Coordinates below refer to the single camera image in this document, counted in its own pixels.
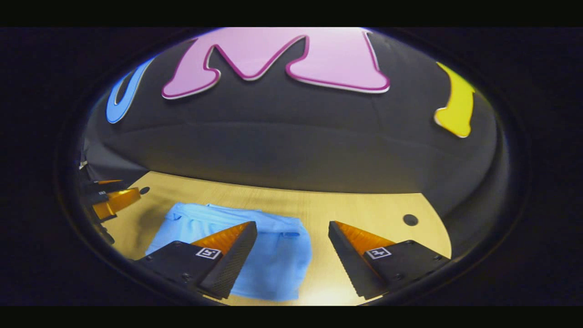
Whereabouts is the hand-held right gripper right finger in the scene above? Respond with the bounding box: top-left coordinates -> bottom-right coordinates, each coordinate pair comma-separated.
328,221 -> 451,300

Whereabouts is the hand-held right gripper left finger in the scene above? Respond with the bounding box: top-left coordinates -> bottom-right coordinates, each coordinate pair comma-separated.
134,221 -> 258,300

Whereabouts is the light blue T-shirt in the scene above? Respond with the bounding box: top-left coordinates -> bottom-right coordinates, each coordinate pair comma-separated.
145,202 -> 313,302

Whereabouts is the black backdrop cloth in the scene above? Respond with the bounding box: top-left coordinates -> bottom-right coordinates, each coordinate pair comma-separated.
80,27 -> 511,228

